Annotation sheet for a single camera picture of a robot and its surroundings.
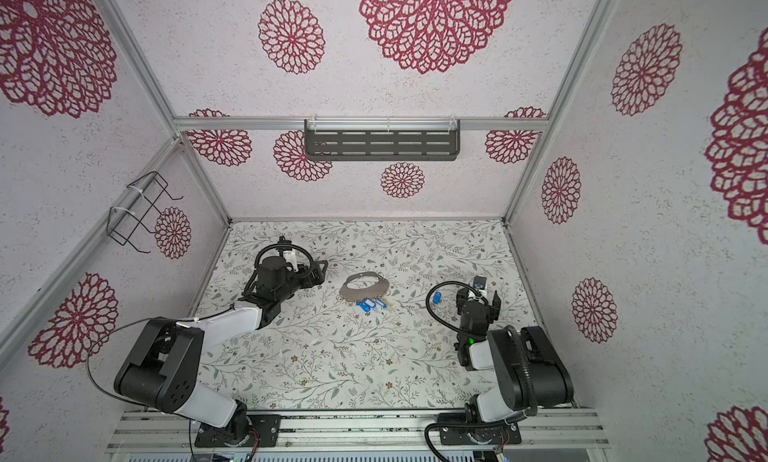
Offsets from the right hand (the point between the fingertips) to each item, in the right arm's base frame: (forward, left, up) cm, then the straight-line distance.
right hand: (485, 286), depth 89 cm
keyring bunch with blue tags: (0, +36, -9) cm, 37 cm away
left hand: (+4, +51, +2) cm, 52 cm away
